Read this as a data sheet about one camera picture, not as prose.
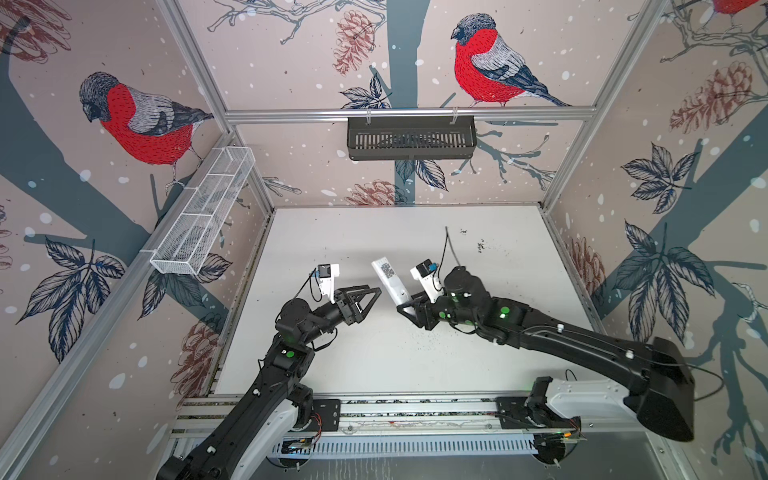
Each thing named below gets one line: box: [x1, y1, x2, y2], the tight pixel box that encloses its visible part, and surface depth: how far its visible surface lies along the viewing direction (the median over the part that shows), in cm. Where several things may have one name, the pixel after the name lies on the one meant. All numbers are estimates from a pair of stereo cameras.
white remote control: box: [371, 257, 412, 306], surface depth 74 cm
